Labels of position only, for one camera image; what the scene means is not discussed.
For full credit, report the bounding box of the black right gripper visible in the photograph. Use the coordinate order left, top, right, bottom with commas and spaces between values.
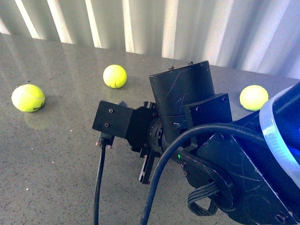
126, 101, 162, 184

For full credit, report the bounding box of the tennis ball with black logo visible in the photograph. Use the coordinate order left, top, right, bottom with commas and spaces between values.
103, 65, 127, 89

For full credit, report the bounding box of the middle yellow tennis ball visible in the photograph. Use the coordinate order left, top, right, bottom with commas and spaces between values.
240, 85, 269, 111

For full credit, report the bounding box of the yellow tennis ball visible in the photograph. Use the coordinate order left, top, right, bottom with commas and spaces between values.
240, 85, 269, 111
11, 84, 45, 113

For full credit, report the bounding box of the leftmost yellow tennis ball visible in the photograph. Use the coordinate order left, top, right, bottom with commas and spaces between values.
11, 84, 45, 113

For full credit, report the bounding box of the white pleated curtain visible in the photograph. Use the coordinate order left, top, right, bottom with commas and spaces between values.
0, 0, 300, 78

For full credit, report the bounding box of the black camera cable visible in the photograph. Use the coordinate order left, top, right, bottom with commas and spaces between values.
93, 135, 115, 225

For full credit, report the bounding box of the black ribbon cable loop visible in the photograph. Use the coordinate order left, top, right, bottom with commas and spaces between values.
187, 181, 222, 217

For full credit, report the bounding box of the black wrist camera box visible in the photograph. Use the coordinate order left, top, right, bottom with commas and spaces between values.
92, 101, 134, 139

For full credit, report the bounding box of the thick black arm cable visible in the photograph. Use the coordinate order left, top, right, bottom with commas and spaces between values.
139, 123, 267, 225

